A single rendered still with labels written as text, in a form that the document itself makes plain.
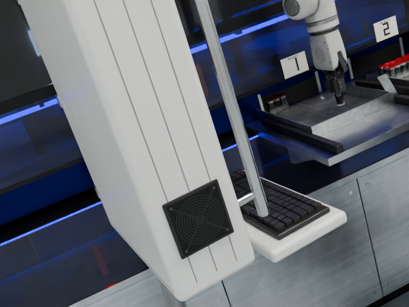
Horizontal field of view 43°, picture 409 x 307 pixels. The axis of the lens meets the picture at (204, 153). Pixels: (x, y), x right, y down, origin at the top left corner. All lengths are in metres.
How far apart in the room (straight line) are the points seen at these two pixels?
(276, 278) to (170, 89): 1.02
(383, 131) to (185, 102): 0.58
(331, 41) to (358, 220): 0.71
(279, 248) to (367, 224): 0.85
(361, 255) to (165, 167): 1.14
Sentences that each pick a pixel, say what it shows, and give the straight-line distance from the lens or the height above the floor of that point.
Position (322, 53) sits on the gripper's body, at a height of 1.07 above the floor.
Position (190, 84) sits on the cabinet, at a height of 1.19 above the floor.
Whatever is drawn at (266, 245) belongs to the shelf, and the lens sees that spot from 1.10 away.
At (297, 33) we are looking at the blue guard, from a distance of 1.61.
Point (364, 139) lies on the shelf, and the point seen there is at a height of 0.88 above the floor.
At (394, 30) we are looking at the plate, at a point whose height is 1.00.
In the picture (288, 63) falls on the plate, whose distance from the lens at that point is 1.60.
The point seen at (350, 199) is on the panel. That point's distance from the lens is 1.82.
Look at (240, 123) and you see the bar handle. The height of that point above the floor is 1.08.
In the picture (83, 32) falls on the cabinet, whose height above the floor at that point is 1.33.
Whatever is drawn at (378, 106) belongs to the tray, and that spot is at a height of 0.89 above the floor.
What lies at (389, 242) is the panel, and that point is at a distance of 1.98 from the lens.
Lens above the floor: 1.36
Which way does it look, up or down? 19 degrees down
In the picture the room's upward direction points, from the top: 18 degrees counter-clockwise
